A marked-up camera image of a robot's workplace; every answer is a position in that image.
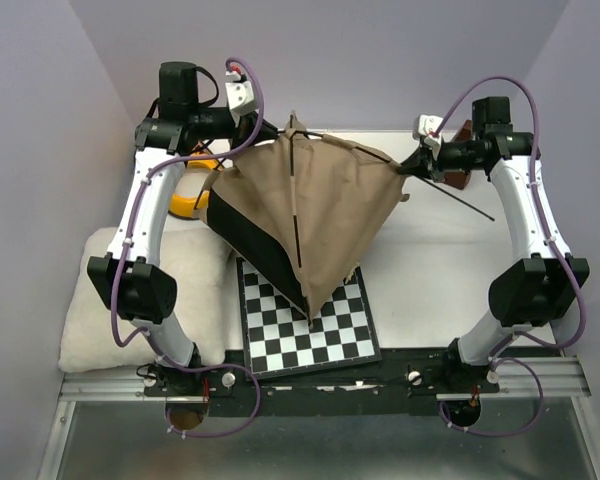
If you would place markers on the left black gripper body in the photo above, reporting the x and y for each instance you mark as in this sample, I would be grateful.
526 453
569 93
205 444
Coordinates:
239 136

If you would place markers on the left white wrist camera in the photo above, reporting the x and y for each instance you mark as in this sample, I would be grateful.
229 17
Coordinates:
241 99

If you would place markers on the beige fabric pet tent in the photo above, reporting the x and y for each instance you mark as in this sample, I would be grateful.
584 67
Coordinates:
345 193

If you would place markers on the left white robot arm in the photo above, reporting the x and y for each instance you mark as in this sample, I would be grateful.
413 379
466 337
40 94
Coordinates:
138 294

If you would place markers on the brown wooden metronome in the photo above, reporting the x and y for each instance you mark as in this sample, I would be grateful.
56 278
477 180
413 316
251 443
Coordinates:
456 174

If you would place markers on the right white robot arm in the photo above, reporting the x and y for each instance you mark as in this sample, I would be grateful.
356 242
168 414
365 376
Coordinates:
544 278

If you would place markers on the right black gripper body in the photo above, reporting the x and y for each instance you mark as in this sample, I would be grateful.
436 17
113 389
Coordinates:
434 169

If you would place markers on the white fluffy cushion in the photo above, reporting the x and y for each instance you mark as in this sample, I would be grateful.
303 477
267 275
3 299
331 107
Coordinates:
196 259

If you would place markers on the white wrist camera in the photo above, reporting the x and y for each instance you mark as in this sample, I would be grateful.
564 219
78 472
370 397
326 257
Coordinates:
241 99
425 129

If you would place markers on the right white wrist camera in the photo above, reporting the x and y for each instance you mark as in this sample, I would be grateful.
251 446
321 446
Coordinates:
425 129

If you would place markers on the black tent pole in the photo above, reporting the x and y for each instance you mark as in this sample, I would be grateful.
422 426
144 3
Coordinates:
430 184
302 280

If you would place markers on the yellow double bowl holder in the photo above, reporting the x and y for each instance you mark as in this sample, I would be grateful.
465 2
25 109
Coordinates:
191 196

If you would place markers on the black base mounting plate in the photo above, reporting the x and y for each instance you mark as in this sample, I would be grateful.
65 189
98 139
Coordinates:
403 381

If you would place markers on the black white chessboard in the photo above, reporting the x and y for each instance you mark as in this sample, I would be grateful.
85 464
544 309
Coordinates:
279 341

